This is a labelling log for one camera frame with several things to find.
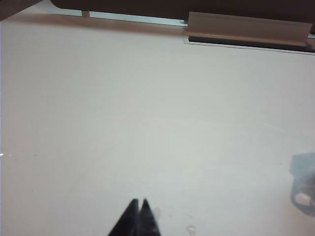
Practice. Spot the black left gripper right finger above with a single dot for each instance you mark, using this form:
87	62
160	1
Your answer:
148	223

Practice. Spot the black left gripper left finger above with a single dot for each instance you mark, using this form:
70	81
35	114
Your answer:
128	223

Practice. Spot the brown desk partition panel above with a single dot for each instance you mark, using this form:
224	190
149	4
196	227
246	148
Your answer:
172	6

